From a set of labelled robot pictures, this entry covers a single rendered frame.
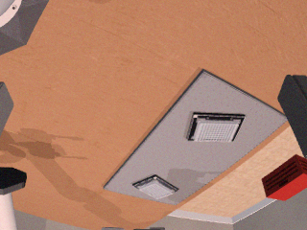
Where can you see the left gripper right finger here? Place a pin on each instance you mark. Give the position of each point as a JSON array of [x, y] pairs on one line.
[[293, 99]]

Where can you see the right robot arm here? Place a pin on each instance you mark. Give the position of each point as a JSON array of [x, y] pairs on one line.
[[7, 215]]

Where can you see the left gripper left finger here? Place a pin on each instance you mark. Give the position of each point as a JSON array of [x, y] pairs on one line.
[[6, 105]]

